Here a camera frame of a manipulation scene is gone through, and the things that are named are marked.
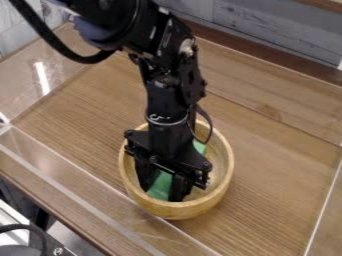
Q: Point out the green rectangular block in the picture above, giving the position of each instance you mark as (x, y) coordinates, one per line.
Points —
(160, 189)

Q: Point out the brown wooden bowl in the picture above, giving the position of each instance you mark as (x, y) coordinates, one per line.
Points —
(202, 199)

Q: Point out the clear acrylic tray wall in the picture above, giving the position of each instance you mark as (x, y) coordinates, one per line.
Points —
(85, 204)

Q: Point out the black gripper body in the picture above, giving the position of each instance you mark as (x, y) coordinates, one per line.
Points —
(166, 145)

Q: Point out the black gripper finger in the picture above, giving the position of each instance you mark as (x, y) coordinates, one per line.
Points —
(180, 188)
(147, 174)

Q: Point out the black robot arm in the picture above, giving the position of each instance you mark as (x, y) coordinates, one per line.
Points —
(136, 26)

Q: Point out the black metal table frame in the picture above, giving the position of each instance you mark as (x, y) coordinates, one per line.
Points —
(31, 232)

